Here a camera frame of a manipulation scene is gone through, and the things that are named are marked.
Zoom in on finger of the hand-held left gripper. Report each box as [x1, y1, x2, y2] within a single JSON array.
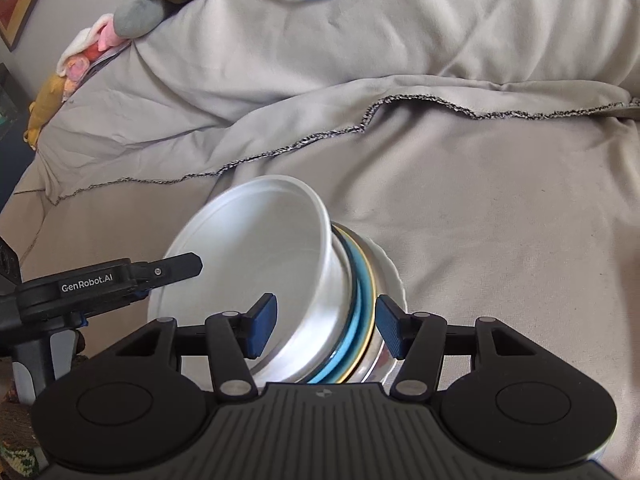
[[129, 253, 204, 302]]

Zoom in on grey plush toy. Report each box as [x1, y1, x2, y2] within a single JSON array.
[[115, 0, 169, 39]]

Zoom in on brown patterned cloth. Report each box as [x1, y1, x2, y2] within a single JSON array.
[[0, 380, 48, 480]]

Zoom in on yellow-rimmed plate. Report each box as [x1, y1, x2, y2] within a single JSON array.
[[327, 224, 377, 386]]

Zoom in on yellow plush toy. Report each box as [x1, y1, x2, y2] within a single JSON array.
[[22, 72, 69, 149]]

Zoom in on grey blanket with stitched edge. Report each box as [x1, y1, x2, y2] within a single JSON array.
[[10, 0, 640, 206]]

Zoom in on dark cabinet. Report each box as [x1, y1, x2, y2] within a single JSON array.
[[0, 62, 39, 211]]

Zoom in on white plate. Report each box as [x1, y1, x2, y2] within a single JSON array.
[[345, 230, 409, 386]]

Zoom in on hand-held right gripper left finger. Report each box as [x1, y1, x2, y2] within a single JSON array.
[[116, 293, 279, 405]]

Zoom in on large white bowl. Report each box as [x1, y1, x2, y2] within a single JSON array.
[[146, 174, 362, 386]]

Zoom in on white bed sheet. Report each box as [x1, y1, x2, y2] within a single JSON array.
[[0, 95, 640, 480]]

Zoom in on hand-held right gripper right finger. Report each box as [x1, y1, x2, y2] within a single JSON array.
[[375, 294, 526, 403]]

